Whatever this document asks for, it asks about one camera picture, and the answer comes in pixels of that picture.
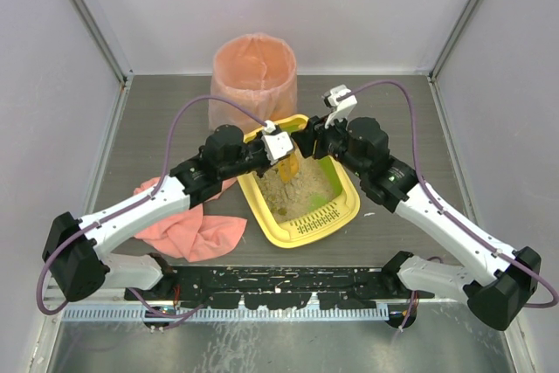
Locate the white slotted cable duct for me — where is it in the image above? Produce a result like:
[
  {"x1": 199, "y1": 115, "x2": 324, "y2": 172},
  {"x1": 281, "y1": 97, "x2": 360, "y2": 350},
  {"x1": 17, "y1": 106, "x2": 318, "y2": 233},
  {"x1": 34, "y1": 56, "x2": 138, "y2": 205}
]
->
[{"x1": 61, "y1": 303, "x2": 390, "y2": 322}]

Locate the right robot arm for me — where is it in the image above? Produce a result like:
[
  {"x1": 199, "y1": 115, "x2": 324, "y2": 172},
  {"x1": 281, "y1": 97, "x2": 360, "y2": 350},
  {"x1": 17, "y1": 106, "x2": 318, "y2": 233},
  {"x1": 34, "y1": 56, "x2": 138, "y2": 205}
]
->
[{"x1": 291, "y1": 117, "x2": 542, "y2": 331}]

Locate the bin with pink bag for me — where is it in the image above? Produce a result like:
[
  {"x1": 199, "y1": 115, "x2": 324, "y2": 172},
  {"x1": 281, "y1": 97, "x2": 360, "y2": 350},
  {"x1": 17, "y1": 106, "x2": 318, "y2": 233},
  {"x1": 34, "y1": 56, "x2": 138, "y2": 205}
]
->
[{"x1": 210, "y1": 33, "x2": 298, "y2": 121}]

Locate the orange litter scoop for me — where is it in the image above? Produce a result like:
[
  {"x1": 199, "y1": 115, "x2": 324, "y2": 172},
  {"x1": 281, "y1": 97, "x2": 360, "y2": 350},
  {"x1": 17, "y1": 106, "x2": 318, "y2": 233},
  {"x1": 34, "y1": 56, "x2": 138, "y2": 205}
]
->
[{"x1": 276, "y1": 149, "x2": 300, "y2": 184}]

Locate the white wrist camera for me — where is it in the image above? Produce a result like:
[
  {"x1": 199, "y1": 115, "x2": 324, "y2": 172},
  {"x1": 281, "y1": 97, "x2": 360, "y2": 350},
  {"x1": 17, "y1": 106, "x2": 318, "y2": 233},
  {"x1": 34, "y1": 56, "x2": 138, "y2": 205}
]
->
[
  {"x1": 322, "y1": 85, "x2": 357, "y2": 128},
  {"x1": 261, "y1": 120, "x2": 294, "y2": 165}
]

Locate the pink cloth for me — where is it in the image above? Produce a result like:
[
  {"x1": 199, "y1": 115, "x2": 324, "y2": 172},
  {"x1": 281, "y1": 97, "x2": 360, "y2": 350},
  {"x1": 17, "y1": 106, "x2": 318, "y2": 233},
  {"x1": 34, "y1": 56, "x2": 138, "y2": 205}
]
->
[{"x1": 130, "y1": 175, "x2": 249, "y2": 263}]

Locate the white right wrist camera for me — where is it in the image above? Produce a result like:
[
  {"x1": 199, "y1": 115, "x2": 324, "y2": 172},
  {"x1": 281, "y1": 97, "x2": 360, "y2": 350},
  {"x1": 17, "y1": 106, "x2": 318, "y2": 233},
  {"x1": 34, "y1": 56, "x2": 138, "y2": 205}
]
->
[{"x1": 322, "y1": 85, "x2": 357, "y2": 128}]

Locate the yellow green litter box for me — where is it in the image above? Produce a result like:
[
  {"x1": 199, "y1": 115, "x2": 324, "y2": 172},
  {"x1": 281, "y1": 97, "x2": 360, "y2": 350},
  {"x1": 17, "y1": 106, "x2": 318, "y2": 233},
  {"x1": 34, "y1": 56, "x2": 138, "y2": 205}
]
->
[{"x1": 237, "y1": 114, "x2": 362, "y2": 249}]

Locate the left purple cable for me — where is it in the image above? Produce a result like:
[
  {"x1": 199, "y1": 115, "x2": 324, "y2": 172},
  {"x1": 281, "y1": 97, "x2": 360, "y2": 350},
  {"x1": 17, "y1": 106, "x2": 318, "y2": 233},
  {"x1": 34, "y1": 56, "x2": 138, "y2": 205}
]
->
[{"x1": 36, "y1": 95, "x2": 274, "y2": 316}]

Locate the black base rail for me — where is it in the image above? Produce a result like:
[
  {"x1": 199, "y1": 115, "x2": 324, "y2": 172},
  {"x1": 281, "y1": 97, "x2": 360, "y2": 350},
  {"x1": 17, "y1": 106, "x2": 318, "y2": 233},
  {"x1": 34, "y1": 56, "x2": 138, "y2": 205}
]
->
[{"x1": 139, "y1": 266, "x2": 411, "y2": 310}]

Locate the beige cat litter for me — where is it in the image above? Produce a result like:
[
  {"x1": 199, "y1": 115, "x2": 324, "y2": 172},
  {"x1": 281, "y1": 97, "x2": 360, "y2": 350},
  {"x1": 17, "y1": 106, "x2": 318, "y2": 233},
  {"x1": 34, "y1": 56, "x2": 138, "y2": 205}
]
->
[{"x1": 255, "y1": 158, "x2": 336, "y2": 224}]

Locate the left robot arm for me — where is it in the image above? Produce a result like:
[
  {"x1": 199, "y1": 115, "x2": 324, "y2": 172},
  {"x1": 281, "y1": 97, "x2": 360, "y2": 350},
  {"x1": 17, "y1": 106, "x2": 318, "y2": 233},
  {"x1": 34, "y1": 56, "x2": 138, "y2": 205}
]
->
[{"x1": 42, "y1": 123, "x2": 294, "y2": 302}]

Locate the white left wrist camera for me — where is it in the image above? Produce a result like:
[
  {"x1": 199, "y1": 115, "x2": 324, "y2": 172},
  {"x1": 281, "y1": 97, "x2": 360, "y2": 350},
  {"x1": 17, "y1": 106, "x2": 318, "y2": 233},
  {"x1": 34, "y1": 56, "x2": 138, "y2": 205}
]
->
[{"x1": 261, "y1": 120, "x2": 294, "y2": 165}]

